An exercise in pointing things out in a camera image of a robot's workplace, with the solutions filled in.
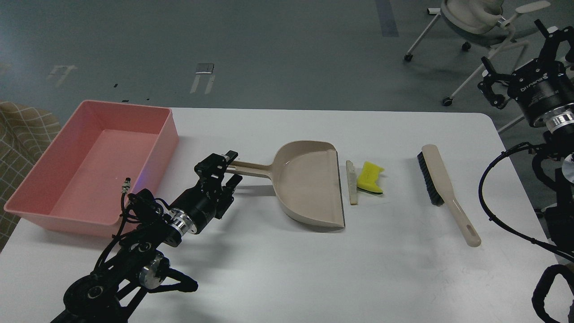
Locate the yellow sponge piece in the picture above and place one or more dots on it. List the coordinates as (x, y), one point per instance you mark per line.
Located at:
(367, 179)

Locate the white office chair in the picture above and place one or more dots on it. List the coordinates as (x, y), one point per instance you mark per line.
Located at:
(482, 22)

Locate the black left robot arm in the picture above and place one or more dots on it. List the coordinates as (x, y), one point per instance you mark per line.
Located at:
(131, 266)

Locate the beige hand brush black bristles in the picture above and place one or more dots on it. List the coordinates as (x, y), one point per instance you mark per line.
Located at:
(441, 192)

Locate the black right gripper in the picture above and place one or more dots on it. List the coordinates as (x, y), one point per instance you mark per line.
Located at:
(541, 87)

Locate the beige plastic dustpan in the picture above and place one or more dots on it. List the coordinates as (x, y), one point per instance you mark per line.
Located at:
(306, 180)

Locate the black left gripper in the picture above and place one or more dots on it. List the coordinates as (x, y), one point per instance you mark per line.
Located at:
(204, 204)

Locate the pink plastic bin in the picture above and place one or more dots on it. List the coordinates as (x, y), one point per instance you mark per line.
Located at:
(76, 185)

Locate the beige checkered cloth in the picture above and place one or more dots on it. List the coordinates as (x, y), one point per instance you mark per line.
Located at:
(25, 134)

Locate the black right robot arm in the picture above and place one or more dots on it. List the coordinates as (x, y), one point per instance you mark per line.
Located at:
(552, 164)

